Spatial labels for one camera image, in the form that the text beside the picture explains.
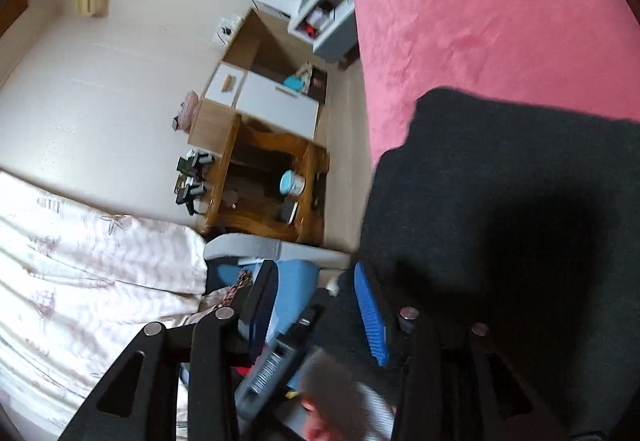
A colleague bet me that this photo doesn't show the black knitted garment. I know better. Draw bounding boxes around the black knitted garment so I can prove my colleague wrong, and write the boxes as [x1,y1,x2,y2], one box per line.
[299,87,640,441]

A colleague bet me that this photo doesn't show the person's right hand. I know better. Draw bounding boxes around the person's right hand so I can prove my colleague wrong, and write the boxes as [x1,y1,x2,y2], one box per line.
[302,395,345,441]

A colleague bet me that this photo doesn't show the blue grey chair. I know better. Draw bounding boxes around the blue grey chair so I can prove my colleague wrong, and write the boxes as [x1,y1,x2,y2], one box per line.
[203,233,350,340]

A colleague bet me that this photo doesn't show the brown wooden side table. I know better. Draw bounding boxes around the brown wooden side table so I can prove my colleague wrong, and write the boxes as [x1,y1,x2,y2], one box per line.
[195,116,330,246]

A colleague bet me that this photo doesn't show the light blue tin can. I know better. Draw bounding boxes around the light blue tin can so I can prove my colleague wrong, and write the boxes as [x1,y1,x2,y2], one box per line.
[279,170,306,198]

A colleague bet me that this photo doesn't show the black gadgets on table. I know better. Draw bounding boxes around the black gadgets on table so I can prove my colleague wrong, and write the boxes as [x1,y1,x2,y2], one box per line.
[174,150,216,216]

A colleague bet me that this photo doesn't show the ship pattern curtain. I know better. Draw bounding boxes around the ship pattern curtain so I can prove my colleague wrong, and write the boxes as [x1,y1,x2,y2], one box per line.
[1,172,207,440]

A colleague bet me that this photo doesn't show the pink item on cabinet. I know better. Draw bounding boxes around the pink item on cabinet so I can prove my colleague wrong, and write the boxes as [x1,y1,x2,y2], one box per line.
[171,91,200,134]

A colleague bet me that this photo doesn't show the teal object in cabinet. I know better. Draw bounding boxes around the teal object in cabinet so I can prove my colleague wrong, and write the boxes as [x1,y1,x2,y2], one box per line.
[282,75,306,92]

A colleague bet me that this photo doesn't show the wood and white cabinet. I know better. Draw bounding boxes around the wood and white cabinet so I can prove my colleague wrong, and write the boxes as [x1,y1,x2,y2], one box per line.
[188,10,323,155]

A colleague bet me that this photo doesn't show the white grey nightstand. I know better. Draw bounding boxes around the white grey nightstand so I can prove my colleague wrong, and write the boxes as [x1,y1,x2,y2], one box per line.
[288,0,358,64]

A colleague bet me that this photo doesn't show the pink bed cover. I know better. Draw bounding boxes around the pink bed cover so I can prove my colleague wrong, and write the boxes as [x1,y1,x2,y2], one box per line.
[355,0,639,158]

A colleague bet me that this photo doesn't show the white wall socket on desk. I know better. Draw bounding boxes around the white wall socket on desk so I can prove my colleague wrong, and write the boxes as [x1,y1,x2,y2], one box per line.
[213,14,243,47]

